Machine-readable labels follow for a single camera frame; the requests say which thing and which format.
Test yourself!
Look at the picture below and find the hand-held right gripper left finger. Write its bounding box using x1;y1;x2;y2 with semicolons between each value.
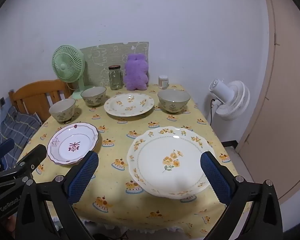
15;151;99;240

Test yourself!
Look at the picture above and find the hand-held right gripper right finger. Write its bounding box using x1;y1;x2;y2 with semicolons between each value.
200;151;283;240

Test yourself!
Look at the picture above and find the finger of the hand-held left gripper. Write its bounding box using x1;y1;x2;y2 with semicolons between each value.
5;144;48;178
0;138;15;159

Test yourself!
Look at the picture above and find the white plate with purple rim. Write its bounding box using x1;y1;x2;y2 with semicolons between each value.
47;122;99;166

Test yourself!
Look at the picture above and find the large grey bowl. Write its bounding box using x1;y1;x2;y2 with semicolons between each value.
49;98;76;123

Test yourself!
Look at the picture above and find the large scalloped yellow floral plate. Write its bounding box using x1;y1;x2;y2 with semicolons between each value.
127;126;214;200

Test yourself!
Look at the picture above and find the green floral ceramic bowl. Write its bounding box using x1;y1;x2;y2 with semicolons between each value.
157;89;191;113
80;86;107;107

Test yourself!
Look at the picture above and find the round yellow floral plate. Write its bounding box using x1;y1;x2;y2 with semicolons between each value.
104;93;155;117

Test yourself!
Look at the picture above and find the blue plaid bedding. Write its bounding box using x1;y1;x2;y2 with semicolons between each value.
0;106;43;167

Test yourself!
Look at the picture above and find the yellow printed tablecloth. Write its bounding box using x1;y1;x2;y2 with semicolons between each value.
16;84;253;239

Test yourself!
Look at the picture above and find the white fan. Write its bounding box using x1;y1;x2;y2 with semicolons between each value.
209;79;250;121

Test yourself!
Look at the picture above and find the green desk fan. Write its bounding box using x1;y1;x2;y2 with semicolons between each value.
52;45;86;99

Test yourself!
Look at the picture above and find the glass jar with dark lid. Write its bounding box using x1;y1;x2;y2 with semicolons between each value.
108;65;123;90

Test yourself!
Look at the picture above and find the cotton swab container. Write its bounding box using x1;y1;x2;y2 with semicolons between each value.
158;75;169;90

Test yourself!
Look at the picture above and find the beige wooden door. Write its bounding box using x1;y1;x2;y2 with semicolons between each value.
236;0;300;205

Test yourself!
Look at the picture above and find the purple plush toy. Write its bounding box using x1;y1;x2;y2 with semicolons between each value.
123;53;150;91

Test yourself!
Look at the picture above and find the green patterned mat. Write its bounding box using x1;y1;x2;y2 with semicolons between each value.
79;41;150;87

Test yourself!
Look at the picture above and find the black fan cable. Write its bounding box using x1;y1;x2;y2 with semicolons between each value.
209;98;219;126

